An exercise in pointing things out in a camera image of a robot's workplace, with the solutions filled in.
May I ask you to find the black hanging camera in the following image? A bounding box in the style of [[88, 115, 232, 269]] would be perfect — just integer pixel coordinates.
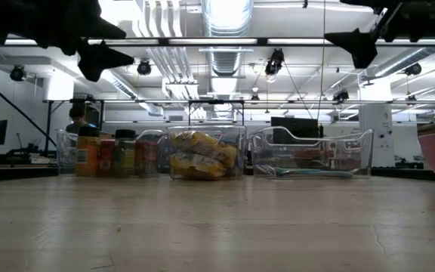
[[137, 59, 153, 76], [264, 48, 285, 76], [9, 64, 26, 82], [332, 89, 350, 104], [405, 62, 423, 77]]

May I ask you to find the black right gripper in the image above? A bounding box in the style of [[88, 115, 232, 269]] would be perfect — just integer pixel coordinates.
[[323, 0, 435, 70]]

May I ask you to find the clear plastic bin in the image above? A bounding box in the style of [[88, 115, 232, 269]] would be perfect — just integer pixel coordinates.
[[249, 126, 375, 180], [54, 128, 168, 178], [166, 125, 248, 181]]

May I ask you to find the purple spoon teal handle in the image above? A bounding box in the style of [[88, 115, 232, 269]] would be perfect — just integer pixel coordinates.
[[255, 163, 279, 177]]

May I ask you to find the person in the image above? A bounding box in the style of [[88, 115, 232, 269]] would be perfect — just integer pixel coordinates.
[[65, 106, 98, 135]]

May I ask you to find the black aluminium rig frame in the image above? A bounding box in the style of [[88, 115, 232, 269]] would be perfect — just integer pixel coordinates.
[[0, 165, 435, 181]]

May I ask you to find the red band ramen packet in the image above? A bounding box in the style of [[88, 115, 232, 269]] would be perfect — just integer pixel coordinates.
[[171, 131, 239, 170]]

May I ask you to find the silver ventilation duct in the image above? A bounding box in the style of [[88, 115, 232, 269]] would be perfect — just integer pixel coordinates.
[[202, 0, 255, 76]]

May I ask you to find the black frame stand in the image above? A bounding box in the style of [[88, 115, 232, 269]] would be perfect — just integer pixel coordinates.
[[187, 99, 245, 126]]

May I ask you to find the black tripod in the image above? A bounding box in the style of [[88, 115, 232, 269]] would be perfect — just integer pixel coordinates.
[[0, 70, 58, 149]]

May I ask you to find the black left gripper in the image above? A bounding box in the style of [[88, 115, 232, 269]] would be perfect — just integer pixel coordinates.
[[0, 0, 136, 83]]

